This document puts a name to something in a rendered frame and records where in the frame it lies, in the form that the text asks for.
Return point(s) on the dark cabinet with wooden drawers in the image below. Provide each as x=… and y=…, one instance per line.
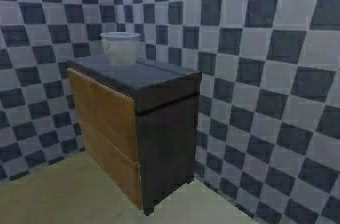
x=164, y=133

